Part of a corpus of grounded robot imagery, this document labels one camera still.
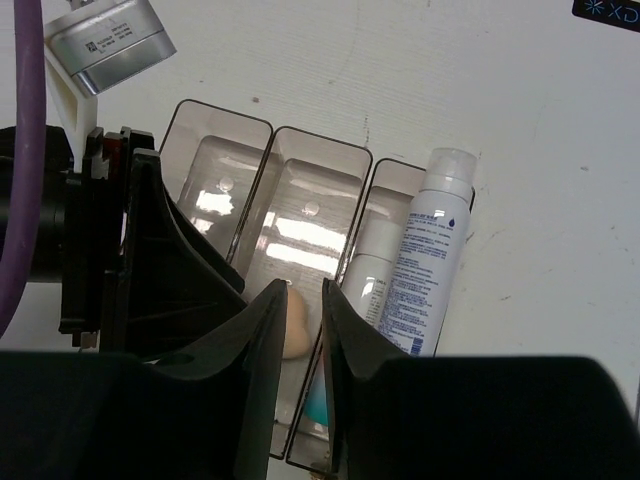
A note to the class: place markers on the clear organizer bin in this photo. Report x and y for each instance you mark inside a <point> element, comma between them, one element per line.
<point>209,158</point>
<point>393,187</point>
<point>297,227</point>

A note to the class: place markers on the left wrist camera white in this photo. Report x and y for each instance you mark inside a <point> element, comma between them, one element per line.
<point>95,47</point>

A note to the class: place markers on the beige makeup sponge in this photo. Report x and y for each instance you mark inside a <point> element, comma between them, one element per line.
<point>297,342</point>

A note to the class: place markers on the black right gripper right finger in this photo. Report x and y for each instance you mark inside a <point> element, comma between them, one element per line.
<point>395,416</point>

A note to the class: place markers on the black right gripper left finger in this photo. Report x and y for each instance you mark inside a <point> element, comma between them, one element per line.
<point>203,412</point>

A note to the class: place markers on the clear organizer bin middle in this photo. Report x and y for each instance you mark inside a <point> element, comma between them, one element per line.
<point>297,227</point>

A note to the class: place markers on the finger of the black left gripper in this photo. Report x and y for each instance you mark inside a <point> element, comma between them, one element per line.
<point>169,285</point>

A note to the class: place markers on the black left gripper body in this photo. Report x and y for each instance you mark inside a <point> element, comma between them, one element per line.
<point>80,221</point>

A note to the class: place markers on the white spray bottle clear cap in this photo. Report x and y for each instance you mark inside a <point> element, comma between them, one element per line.
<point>429,253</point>

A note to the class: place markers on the clear organizer bin right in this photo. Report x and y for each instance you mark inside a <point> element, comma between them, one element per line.
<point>393,187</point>

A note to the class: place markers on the clear organizer bin left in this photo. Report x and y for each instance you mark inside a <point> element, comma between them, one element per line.
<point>209,158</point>

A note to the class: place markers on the pink teal gradient spray bottle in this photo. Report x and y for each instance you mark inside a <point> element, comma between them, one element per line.
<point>365,285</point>

